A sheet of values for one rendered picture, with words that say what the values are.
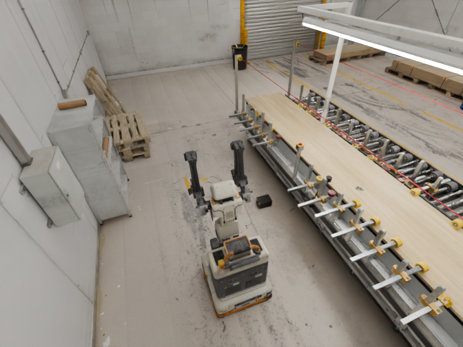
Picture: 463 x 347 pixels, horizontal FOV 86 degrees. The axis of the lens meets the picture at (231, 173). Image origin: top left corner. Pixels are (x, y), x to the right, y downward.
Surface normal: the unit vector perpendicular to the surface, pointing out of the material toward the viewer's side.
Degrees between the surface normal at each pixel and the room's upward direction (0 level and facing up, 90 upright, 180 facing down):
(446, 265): 0
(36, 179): 90
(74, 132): 90
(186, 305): 0
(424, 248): 0
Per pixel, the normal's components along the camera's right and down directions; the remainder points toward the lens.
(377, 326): -0.03, -0.76
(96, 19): 0.34, 0.60
